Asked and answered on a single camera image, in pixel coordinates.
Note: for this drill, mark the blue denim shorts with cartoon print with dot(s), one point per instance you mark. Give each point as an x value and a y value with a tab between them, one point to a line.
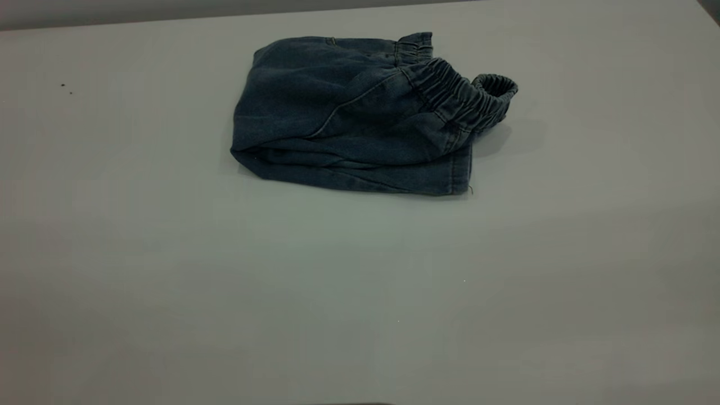
360	112

